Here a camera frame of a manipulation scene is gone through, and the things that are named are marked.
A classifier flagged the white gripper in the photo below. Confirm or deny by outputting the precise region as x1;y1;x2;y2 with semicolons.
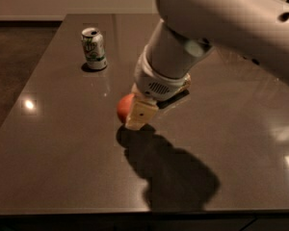
124;43;191;132

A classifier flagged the red apple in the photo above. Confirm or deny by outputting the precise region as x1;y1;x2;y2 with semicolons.
117;93;134;123

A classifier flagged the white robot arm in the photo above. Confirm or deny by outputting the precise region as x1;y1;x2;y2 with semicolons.
123;0;289;130

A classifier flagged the orange soda can lying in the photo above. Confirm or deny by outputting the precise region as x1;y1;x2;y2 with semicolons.
157;73;192;101

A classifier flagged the green white soda can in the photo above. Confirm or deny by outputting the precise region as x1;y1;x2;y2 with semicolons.
81;27;108;70

